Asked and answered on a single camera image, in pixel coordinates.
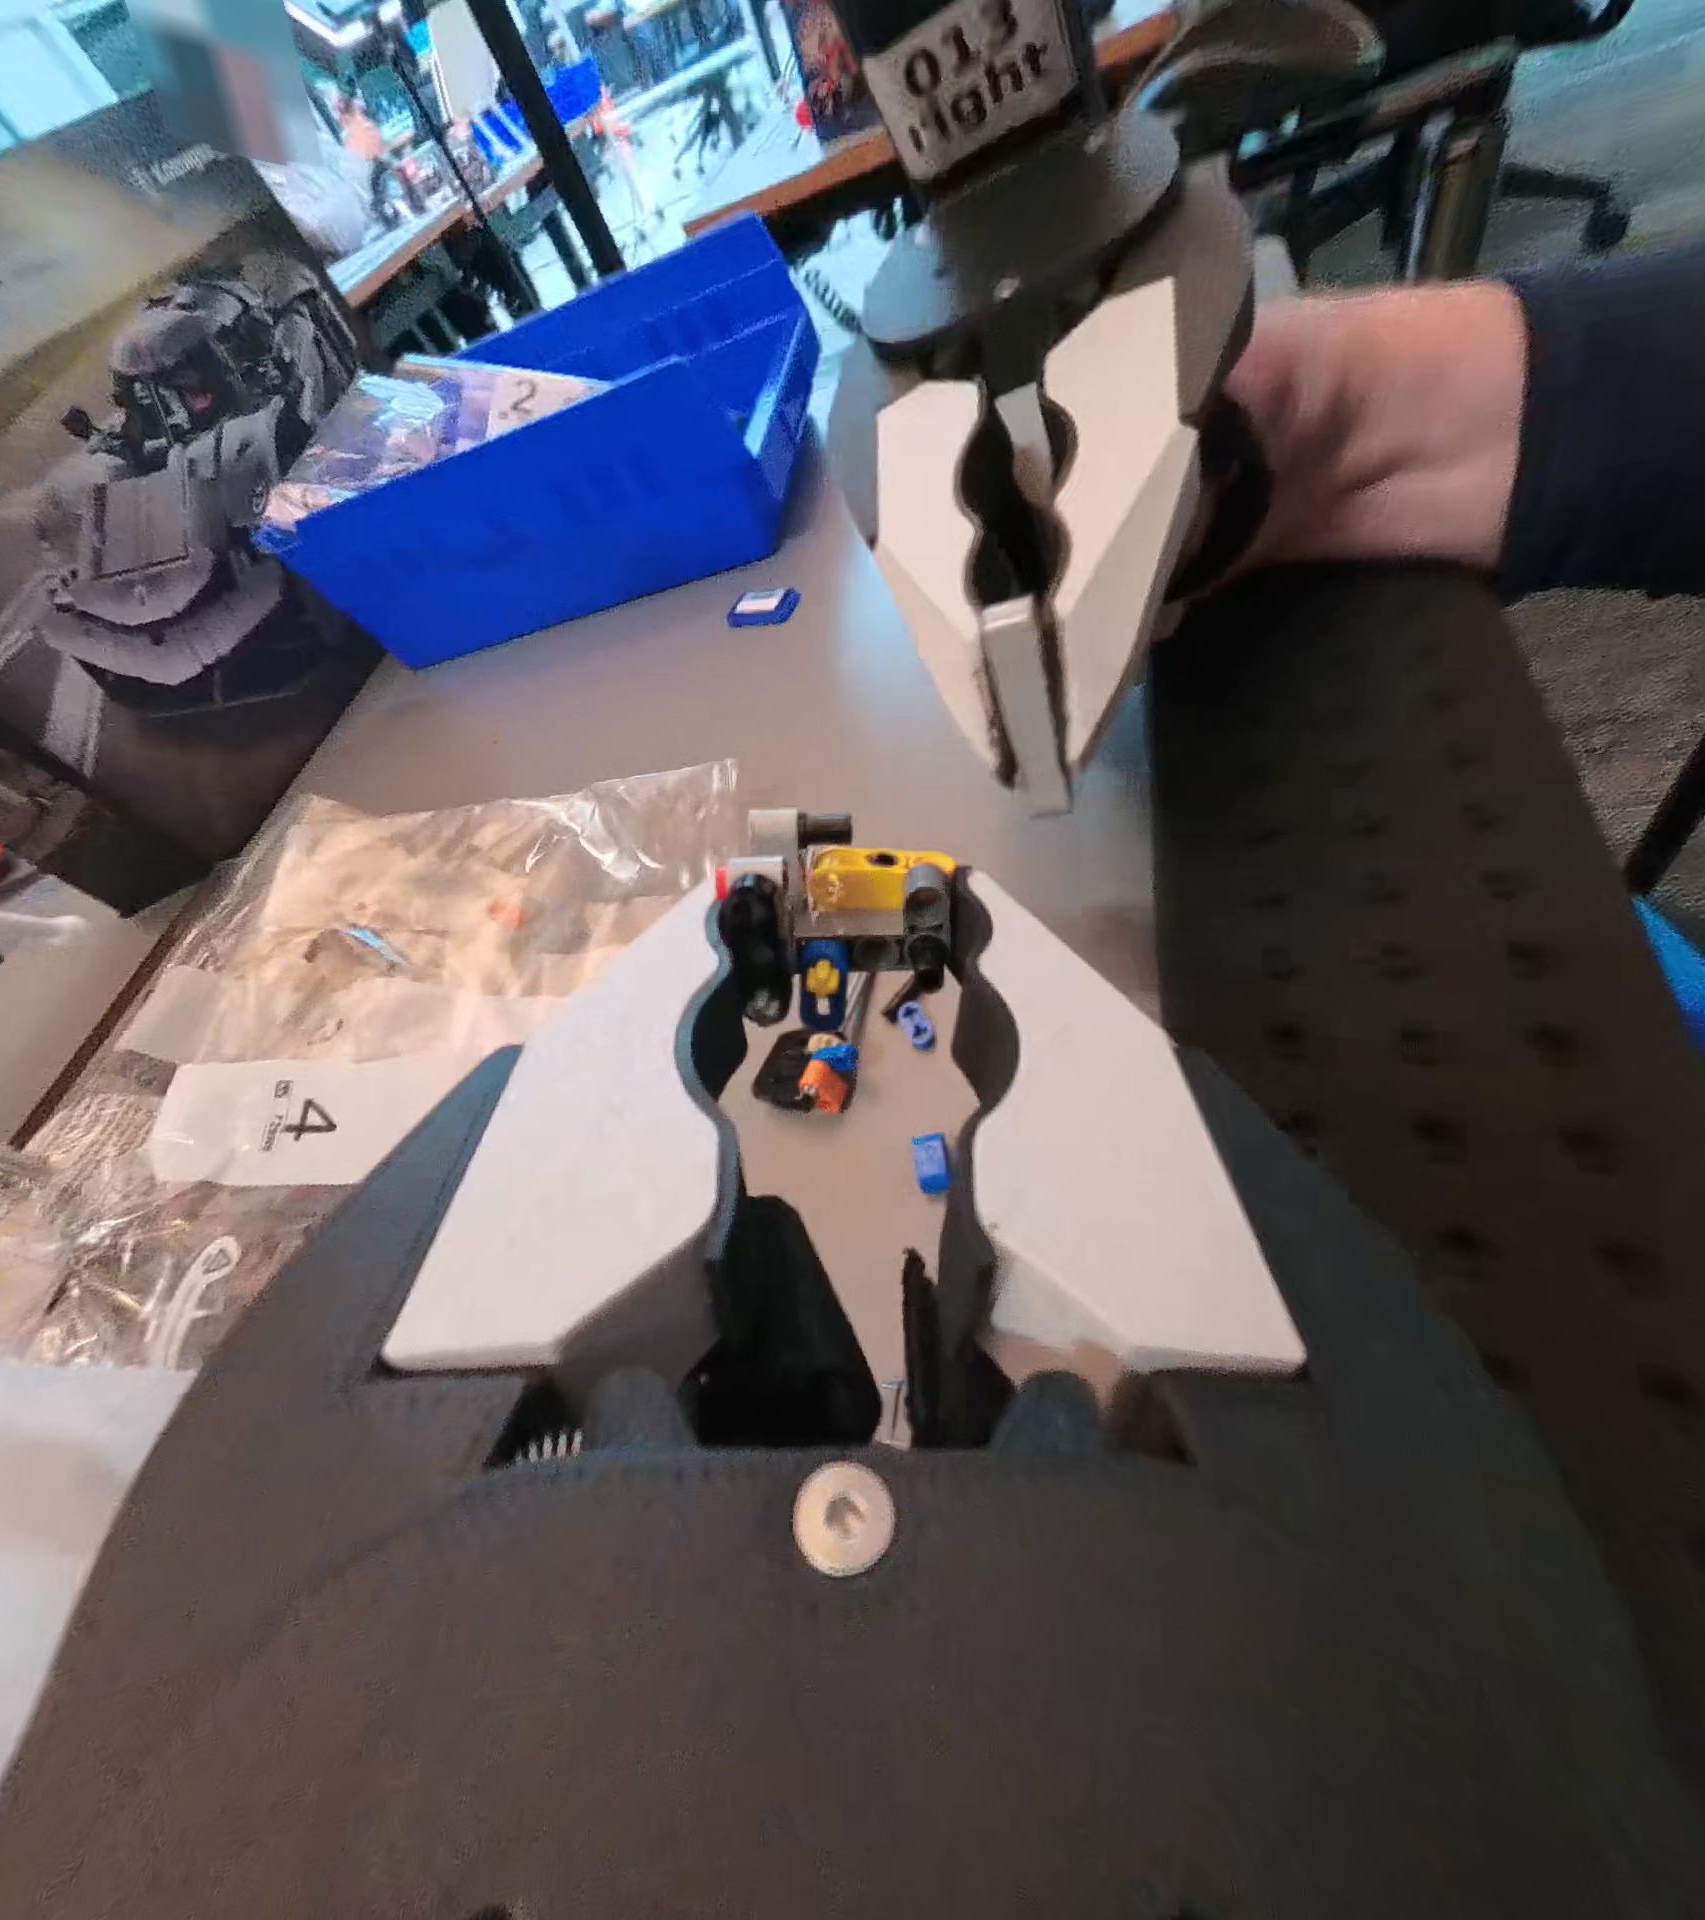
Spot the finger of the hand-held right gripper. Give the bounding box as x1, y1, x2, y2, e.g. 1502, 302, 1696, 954
1008, 278, 1203, 819
875, 378, 1055, 797

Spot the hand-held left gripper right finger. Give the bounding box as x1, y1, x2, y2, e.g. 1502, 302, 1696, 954
900, 866, 1310, 1449

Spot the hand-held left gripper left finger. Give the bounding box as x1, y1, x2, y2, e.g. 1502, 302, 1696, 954
378, 878, 749, 1413

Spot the black lego beam assembly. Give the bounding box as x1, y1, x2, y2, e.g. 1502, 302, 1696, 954
753, 1026, 860, 1116

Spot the yellow and black lego assembly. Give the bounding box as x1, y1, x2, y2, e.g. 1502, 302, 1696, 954
712, 806, 964, 1036

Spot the person's right forearm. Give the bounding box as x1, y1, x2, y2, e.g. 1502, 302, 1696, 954
1496, 216, 1705, 608

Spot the clear lego bag orange piece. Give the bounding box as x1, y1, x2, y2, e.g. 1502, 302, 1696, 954
119, 756, 741, 1068

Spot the tall clear lego bag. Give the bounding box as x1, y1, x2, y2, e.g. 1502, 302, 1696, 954
265, 352, 615, 527

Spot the person's right hand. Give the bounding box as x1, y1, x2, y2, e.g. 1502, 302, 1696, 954
1219, 278, 1532, 573

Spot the brown background desk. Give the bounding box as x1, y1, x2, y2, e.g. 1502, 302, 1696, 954
679, 13, 1185, 241

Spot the blue plastic bin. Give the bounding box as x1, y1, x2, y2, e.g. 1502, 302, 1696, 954
257, 210, 826, 670

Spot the black mesh office chair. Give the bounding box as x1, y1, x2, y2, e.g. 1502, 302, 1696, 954
1229, 0, 1643, 287

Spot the black metal pole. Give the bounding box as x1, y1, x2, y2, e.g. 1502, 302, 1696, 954
468, 0, 627, 279

